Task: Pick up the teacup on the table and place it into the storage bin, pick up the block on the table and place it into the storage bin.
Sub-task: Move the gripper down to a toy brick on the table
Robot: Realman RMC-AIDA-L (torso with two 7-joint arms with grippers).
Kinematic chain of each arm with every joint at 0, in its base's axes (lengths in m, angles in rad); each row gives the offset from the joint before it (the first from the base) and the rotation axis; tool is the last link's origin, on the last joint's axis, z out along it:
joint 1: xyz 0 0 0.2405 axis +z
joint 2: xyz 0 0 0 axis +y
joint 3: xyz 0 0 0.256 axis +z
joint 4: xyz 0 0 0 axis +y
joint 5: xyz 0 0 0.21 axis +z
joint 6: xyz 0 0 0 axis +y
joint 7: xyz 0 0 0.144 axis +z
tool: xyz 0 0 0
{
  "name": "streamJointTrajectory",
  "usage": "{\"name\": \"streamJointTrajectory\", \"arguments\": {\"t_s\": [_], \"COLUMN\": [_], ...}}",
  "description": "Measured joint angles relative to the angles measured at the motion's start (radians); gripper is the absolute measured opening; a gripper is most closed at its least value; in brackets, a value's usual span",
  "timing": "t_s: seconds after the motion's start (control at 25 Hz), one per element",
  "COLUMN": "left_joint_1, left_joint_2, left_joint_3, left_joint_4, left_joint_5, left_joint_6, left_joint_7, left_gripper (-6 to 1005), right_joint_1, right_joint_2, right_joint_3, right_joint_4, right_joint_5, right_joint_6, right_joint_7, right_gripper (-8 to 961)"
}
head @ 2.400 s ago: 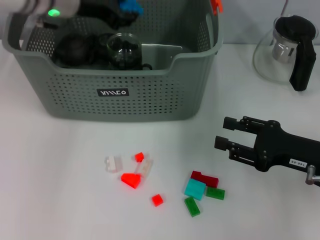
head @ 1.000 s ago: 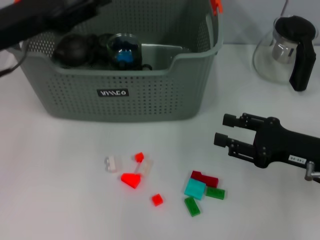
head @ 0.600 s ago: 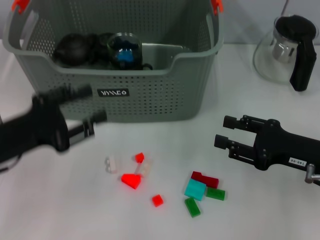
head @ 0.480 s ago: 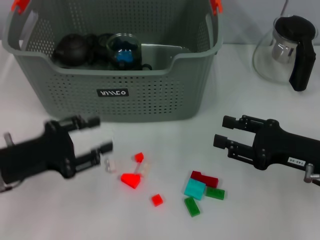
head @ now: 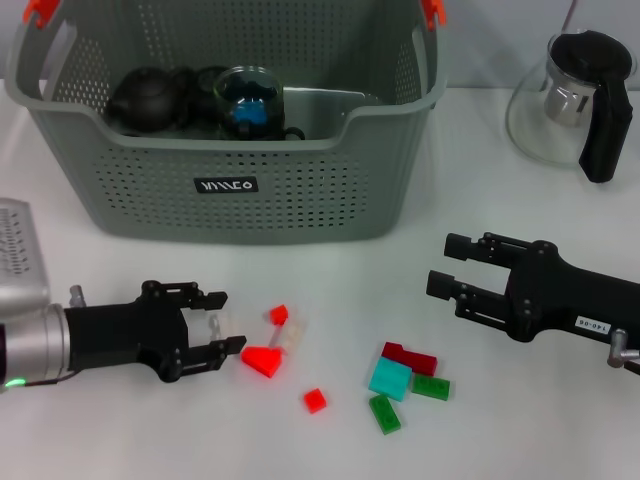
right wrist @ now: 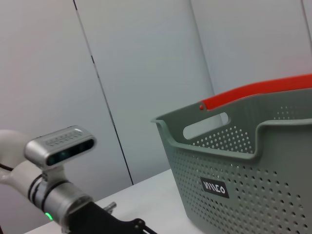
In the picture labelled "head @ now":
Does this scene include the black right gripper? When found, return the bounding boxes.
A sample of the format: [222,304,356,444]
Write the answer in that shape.
[426,232,640,346]

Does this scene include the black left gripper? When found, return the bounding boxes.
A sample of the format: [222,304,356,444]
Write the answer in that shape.
[63,279,248,384]

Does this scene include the white pink toy brick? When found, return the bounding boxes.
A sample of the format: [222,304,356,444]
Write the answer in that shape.
[208,313,242,346]

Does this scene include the large orange-red toy brick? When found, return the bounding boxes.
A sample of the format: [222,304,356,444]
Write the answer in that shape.
[241,345,284,380]

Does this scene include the beige translucent toy brick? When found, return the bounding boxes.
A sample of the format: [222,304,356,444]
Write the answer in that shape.
[272,319,307,354]

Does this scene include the dark red toy brick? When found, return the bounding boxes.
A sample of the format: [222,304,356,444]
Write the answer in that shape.
[380,341,439,377]

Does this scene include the blue toy brick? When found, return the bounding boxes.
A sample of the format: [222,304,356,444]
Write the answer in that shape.
[233,97,266,125]

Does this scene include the glass teacup black holder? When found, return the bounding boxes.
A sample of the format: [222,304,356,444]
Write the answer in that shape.
[212,66,306,142]
[189,66,224,129]

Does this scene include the grey perforated storage bin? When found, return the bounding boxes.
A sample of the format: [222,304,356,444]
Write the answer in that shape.
[3,0,448,246]

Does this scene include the green toy brick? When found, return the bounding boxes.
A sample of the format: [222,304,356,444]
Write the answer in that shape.
[368,393,403,435]
[410,373,451,401]

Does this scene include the teal toy brick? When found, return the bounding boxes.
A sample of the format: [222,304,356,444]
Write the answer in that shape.
[368,357,414,402]

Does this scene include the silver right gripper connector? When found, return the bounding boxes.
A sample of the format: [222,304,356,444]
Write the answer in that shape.
[607,327,640,369]

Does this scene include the black clay teapot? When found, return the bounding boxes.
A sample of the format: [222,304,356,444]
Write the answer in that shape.
[107,67,194,135]

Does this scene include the dark left gripper cable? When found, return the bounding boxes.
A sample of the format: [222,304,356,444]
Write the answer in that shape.
[22,368,79,389]

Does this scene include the glass teapot black handle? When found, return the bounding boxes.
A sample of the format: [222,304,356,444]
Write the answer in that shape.
[504,28,637,185]

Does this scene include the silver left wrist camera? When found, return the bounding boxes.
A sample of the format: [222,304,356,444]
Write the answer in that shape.
[0,198,52,309]

